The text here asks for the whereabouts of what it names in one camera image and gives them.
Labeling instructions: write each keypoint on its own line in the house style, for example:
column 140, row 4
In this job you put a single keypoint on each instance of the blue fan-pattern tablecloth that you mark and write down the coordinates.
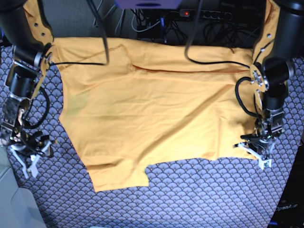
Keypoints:
column 192, row 193

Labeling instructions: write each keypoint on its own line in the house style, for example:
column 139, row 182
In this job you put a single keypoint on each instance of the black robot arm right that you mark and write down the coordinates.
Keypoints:
column 32, row 48

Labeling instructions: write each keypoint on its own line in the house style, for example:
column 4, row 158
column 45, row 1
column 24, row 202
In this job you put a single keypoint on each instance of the yellow T-shirt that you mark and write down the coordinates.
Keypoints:
column 150, row 105

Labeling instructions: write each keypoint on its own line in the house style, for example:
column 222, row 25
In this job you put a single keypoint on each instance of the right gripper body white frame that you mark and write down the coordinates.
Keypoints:
column 28, row 149

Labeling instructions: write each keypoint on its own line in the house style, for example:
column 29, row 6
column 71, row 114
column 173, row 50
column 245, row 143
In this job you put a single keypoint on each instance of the black OpenArm base box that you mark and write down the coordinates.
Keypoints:
column 290, row 209

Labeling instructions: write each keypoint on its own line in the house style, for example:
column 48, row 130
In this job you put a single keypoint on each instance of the purple box at top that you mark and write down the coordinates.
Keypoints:
column 148, row 4

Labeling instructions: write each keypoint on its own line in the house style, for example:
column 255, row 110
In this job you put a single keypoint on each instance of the black power strip red switch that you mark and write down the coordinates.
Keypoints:
column 206, row 14

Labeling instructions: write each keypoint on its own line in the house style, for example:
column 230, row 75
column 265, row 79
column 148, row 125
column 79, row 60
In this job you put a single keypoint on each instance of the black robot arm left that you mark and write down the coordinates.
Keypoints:
column 279, row 42

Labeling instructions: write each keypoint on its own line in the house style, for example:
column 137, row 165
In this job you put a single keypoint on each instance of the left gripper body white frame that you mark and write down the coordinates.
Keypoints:
column 260, row 146

